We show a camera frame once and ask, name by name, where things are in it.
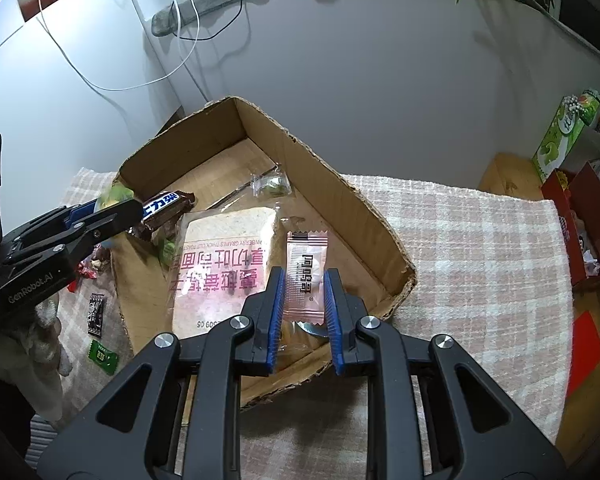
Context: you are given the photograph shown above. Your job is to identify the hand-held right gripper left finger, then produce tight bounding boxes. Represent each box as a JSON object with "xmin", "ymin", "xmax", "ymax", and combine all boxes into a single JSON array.
[{"xmin": 37, "ymin": 266, "xmax": 287, "ymax": 480}]

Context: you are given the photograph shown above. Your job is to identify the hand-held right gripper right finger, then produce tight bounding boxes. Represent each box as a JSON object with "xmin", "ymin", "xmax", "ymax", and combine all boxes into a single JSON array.
[{"xmin": 324, "ymin": 267, "xmax": 567, "ymax": 480}]

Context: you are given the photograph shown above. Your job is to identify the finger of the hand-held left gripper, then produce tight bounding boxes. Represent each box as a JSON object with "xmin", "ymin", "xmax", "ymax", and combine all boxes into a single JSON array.
[
  {"xmin": 2, "ymin": 201, "xmax": 145, "ymax": 270},
  {"xmin": 2, "ymin": 198, "xmax": 102, "ymax": 247}
]

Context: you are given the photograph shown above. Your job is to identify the dark chocolate bar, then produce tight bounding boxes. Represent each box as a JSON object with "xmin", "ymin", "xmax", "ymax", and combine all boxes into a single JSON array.
[{"xmin": 129, "ymin": 189, "xmax": 197, "ymax": 244}]

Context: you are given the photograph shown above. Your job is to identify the pink candy packet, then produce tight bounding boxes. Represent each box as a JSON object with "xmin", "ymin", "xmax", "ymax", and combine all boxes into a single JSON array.
[{"xmin": 282, "ymin": 227, "xmax": 330, "ymax": 329}]

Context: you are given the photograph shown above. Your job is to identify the pink printed bread packet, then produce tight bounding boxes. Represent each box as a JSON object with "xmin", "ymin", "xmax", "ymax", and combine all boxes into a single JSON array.
[{"xmin": 166, "ymin": 204, "xmax": 331, "ymax": 362}]

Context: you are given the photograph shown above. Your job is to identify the cardboard box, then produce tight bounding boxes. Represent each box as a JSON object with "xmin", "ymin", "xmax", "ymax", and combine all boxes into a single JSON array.
[{"xmin": 111, "ymin": 95, "xmax": 417, "ymax": 408}]

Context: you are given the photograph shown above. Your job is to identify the clear packet green candy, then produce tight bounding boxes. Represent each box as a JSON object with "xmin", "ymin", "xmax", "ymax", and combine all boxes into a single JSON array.
[{"xmin": 250, "ymin": 163, "xmax": 292, "ymax": 197}]

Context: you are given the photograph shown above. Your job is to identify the person's left hand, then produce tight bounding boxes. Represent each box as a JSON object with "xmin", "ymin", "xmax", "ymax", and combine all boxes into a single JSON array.
[{"xmin": 0, "ymin": 294, "xmax": 74, "ymax": 422}]

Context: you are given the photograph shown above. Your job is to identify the green wrapped snack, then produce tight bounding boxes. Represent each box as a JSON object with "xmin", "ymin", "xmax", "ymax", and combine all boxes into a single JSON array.
[
  {"xmin": 157, "ymin": 236, "xmax": 182, "ymax": 269},
  {"xmin": 95, "ymin": 182, "xmax": 136, "ymax": 212}
]

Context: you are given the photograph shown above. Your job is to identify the red wrapped candy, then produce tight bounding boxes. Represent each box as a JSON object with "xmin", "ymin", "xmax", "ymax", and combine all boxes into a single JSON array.
[{"xmin": 67, "ymin": 259, "xmax": 99, "ymax": 294}]

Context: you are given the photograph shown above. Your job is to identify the small black packet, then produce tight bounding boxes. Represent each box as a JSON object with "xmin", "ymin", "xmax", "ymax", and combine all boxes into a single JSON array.
[{"xmin": 87, "ymin": 292, "xmax": 108, "ymax": 336}]

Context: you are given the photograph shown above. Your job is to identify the small green packet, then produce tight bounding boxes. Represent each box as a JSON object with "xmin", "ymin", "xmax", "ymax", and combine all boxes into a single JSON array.
[{"xmin": 88, "ymin": 339, "xmax": 119, "ymax": 375}]

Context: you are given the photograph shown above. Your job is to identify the pink plaid blanket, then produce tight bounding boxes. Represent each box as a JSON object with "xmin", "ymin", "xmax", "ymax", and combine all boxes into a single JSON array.
[{"xmin": 55, "ymin": 166, "xmax": 577, "ymax": 480}]

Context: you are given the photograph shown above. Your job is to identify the grey striped mat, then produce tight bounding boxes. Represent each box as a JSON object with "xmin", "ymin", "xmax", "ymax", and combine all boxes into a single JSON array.
[{"xmin": 27, "ymin": 412, "xmax": 72, "ymax": 457}]

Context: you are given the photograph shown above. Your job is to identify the red envelope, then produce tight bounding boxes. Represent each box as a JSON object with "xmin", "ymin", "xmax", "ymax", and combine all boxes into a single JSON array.
[{"xmin": 564, "ymin": 309, "xmax": 600, "ymax": 399}]

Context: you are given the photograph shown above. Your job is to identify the red open box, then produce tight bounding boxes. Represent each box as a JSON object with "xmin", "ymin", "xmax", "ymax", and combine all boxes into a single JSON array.
[{"xmin": 540, "ymin": 170, "xmax": 589, "ymax": 287}]

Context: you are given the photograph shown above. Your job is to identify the green carton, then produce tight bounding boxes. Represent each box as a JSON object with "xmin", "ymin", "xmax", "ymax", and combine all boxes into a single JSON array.
[{"xmin": 531, "ymin": 88, "xmax": 600, "ymax": 184}]

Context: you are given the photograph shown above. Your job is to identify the white cable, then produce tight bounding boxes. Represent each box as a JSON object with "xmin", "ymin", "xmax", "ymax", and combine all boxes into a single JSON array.
[{"xmin": 30, "ymin": 0, "xmax": 202, "ymax": 92}]

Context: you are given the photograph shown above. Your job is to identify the black cable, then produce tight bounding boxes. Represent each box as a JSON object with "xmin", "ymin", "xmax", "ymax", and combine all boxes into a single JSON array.
[{"xmin": 171, "ymin": 0, "xmax": 247, "ymax": 107}]

